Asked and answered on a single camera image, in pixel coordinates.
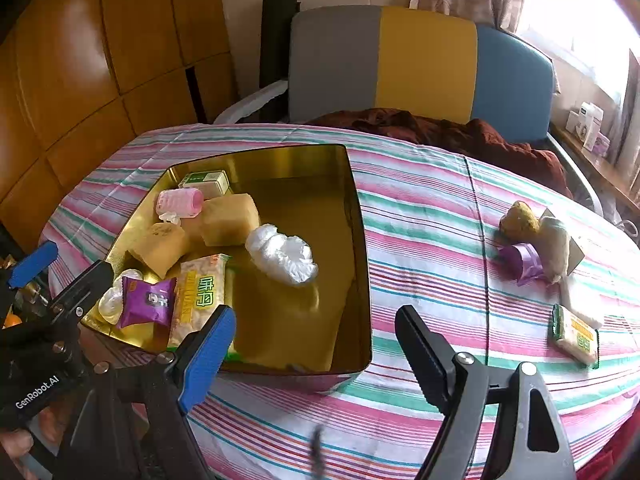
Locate black rolled mat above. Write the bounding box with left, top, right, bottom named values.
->
left=259, top=0, right=301, bottom=123

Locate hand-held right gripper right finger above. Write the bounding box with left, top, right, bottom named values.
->
left=395, top=304, right=578, bottom=480

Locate pink striped curtain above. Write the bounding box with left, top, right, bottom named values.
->
left=607, top=50, right=640, bottom=181

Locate large rice cracker packet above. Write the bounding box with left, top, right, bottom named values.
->
left=167, top=253, right=236, bottom=361

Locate grey yellow blue chair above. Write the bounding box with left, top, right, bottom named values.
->
left=215, top=5, right=606, bottom=216

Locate red cloth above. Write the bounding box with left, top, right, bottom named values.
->
left=575, top=410, right=640, bottom=480

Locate window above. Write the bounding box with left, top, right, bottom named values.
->
left=515, top=0, right=640, bottom=96

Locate purple candy packet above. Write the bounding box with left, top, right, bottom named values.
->
left=116, top=276, right=177, bottom=328

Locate small green box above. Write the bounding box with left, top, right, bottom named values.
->
left=179, top=170, right=231, bottom=198

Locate striped tablecloth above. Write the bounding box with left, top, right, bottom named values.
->
left=40, top=122, right=640, bottom=480

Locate tall white box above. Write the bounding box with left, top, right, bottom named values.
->
left=575, top=102, right=604, bottom=151

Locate white plastic bag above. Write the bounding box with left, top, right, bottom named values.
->
left=245, top=223, right=319, bottom=286

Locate yellow bread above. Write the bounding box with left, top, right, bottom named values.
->
left=128, top=222, right=192, bottom=278

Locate clear candy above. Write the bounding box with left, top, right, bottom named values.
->
left=98, top=269, right=143, bottom=325

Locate green rice cracker packet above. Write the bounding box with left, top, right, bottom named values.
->
left=547, top=304, right=600, bottom=366

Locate purple ribbon roll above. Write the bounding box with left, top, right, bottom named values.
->
left=498, top=242, right=545, bottom=287

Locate wooden side desk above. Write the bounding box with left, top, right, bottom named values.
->
left=550, top=122, right=640, bottom=216

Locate dark red blanket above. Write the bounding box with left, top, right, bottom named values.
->
left=305, top=108, right=573, bottom=198

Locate white plastic packet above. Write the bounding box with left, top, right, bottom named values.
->
left=559, top=275, right=606, bottom=331

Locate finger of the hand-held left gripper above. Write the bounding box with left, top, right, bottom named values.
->
left=47, top=259, right=116, bottom=326
left=7, top=240, right=59, bottom=291

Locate person's left hand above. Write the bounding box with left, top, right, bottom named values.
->
left=0, top=427, right=38, bottom=480

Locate gold metal tin box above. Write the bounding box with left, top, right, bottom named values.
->
left=80, top=144, right=373, bottom=377

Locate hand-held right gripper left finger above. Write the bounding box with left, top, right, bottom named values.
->
left=65, top=304, right=237, bottom=480

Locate yellow sponge cake block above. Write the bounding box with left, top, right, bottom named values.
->
left=200, top=194, right=261, bottom=247

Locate pink hair roller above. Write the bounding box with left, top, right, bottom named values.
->
left=156, top=187, right=205, bottom=221

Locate beige cardboard box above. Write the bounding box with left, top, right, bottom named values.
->
left=540, top=207, right=586, bottom=276

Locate wooden wardrobe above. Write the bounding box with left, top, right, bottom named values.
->
left=0, top=0, right=238, bottom=241

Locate beige sock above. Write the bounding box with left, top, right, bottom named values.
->
left=536, top=216, right=572, bottom=283

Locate yellow knitted sock ball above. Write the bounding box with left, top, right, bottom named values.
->
left=500, top=201, right=541, bottom=241

